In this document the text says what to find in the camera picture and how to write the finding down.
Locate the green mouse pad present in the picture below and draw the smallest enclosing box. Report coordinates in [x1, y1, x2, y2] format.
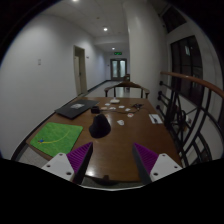
[30, 122, 83, 157]

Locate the green exit sign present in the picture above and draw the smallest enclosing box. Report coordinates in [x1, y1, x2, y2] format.
[114, 52, 122, 56]

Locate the wooden stair railing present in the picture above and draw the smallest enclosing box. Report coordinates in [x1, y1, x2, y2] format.
[156, 71, 224, 167]

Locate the small black box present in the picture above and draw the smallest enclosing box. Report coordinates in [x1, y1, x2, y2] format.
[91, 106, 100, 114]

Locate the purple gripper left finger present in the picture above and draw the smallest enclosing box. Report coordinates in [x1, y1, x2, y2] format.
[42, 142, 93, 184]

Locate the white card near mouse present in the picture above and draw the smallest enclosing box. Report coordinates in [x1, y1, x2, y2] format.
[117, 120, 124, 126]

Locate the black vertical mouse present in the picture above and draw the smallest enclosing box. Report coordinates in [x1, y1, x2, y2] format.
[89, 114, 111, 138]

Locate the side doorway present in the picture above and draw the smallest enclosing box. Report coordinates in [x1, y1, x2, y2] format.
[74, 46, 87, 95]

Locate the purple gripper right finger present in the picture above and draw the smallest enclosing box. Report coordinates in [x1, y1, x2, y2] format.
[132, 143, 181, 185]

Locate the glass double door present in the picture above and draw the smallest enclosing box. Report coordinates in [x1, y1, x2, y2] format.
[110, 59, 127, 80]

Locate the dark window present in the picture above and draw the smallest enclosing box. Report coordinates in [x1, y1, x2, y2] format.
[171, 36, 203, 104]

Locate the black closed laptop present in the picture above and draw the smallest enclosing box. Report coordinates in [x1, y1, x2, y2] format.
[55, 99, 98, 119]

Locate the white small box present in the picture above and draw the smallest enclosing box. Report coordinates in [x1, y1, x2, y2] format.
[110, 99, 120, 104]

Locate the wooden chair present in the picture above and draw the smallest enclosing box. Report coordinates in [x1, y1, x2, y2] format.
[104, 81, 150, 99]

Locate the white paper sheet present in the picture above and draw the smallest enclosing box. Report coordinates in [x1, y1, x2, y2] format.
[149, 114, 162, 124]

